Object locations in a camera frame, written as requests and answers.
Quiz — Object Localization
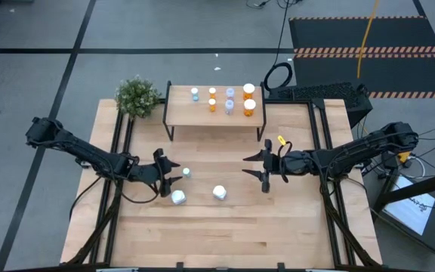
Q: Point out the black hazard-striped floor mat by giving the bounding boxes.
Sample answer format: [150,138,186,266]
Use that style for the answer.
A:
[288,15,435,100]

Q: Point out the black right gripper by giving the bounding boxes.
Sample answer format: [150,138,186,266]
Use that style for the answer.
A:
[241,138,315,194]

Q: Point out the black aluminium table frame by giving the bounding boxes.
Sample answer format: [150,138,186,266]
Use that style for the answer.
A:
[66,98,383,272]

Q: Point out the wooden shelf black frame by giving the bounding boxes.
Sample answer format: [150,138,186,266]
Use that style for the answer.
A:
[162,80,267,143]

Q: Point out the black stand legs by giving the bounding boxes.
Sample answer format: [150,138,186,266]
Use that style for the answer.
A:
[372,168,435,215]

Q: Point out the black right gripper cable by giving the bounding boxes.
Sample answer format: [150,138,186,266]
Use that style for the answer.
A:
[276,141,328,185]

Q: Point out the white Melatonin supplement bottle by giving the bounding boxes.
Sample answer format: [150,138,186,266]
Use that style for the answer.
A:
[171,189,187,206]
[211,184,228,202]

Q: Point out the yellow hanging cable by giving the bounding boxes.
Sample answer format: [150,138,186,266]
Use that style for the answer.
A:
[356,0,381,79]

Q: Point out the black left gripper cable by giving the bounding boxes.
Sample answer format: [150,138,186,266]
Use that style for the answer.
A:
[100,158,162,205]

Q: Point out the large orange pill bottle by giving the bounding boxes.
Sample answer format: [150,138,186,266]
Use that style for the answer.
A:
[243,98,258,118]
[242,82,256,101]

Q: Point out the green artificial plant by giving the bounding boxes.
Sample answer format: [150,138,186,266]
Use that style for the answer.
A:
[114,74,162,120]

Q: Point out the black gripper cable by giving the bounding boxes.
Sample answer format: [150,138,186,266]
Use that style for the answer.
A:
[276,141,328,185]
[100,158,162,205]

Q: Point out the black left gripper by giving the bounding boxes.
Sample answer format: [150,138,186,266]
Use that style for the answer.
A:
[130,148,184,199]

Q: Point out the black coiled hanging cable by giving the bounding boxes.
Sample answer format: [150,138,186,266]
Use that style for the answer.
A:
[263,0,294,91]

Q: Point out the black power adapter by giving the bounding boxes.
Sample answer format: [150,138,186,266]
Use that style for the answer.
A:
[382,153,399,171]

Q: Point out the white paper sheet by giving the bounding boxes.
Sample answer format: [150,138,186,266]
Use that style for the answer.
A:
[383,175,435,236]

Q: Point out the black cable bundle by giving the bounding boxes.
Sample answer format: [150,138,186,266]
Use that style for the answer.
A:
[245,0,304,10]

